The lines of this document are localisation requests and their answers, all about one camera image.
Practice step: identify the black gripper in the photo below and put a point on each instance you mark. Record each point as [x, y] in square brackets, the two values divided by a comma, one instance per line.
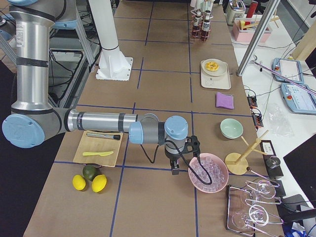
[173, 156]

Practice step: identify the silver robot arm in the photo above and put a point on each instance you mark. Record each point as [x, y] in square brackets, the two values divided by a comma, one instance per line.
[33, 120]

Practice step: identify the glass tray with rack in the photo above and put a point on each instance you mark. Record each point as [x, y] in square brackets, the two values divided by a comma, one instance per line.
[239, 199]

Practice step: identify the beige bunny tray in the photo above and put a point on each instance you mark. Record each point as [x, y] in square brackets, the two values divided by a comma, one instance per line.
[221, 82]

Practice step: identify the tea bottle in rack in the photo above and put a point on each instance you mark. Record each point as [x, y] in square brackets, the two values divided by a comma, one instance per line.
[205, 26]

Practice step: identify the pink bowl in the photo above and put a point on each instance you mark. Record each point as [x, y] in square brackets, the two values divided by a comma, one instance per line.
[222, 185]

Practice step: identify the clear ice cubes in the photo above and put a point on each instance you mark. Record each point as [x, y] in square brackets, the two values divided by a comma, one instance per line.
[209, 172]

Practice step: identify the wooden cup stand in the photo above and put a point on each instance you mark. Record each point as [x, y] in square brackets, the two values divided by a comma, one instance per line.
[236, 163]

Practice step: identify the green ceramic bowl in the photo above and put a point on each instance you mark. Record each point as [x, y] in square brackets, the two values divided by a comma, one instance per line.
[231, 128]

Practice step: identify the yellow plastic knife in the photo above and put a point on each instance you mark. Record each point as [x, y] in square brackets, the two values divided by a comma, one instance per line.
[102, 154]

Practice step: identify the wooden cutting board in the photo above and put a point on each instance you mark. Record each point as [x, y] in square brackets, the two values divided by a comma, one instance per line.
[90, 144]

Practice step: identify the right yellow lemon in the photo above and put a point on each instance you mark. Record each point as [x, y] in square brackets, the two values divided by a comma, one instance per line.
[99, 183]

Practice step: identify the yellow lemon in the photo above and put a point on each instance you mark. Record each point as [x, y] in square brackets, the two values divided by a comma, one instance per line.
[78, 182]
[99, 183]

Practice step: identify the purple folded cloth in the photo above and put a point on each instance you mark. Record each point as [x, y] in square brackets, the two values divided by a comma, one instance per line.
[224, 101]

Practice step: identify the green lime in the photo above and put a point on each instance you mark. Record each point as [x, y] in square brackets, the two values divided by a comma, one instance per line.
[89, 172]

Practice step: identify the upper wine glass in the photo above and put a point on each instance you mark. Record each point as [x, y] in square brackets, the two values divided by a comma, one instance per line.
[264, 191]

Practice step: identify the wine glass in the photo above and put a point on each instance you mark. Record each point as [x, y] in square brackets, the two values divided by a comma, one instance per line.
[255, 216]
[264, 191]

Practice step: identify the lower black orange connector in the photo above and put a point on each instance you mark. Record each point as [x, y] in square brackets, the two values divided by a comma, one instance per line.
[257, 120]

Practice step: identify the black orange connector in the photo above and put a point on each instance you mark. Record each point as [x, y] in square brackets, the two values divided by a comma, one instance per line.
[252, 101]
[257, 120]

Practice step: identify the left yellow lemon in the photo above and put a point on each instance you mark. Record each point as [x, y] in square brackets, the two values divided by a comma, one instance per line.
[78, 182]

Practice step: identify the black scale with cup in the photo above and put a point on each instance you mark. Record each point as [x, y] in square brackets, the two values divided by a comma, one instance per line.
[271, 161]

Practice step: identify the lower wine glass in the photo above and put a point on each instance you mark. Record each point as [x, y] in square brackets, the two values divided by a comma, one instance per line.
[255, 216]

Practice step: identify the upper black orange connector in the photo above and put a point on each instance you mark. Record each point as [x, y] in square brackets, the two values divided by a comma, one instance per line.
[252, 101]

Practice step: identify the glazed donut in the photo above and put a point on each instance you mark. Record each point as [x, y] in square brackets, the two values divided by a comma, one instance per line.
[211, 66]

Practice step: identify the cream round plate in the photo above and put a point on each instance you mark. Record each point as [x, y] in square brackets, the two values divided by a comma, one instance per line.
[222, 67]

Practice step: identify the clear plastic bag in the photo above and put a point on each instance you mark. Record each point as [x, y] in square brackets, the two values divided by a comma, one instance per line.
[278, 121]

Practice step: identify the lower teach pendant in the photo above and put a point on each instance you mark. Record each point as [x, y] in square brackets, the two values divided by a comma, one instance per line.
[299, 101]

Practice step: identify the teach pendant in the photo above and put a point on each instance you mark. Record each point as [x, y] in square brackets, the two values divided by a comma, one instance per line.
[299, 101]
[290, 69]

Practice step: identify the upper teach pendant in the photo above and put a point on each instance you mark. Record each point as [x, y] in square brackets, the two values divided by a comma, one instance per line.
[290, 69]

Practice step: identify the pink storage box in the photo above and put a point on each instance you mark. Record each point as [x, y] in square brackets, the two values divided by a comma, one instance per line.
[244, 35]

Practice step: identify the white toaster appliance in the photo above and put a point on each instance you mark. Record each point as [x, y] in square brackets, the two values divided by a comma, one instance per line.
[235, 9]

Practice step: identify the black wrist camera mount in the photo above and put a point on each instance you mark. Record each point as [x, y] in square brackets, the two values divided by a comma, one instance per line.
[192, 145]

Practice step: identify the steel black-handled tool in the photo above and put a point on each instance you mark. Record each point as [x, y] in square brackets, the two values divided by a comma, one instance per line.
[103, 136]

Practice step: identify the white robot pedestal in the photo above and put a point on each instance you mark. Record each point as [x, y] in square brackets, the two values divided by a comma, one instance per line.
[113, 65]

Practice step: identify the copper wire bottle rack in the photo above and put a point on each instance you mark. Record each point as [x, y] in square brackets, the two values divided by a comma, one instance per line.
[200, 25]

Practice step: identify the aluminium frame post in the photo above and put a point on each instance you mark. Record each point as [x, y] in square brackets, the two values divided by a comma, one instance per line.
[266, 17]

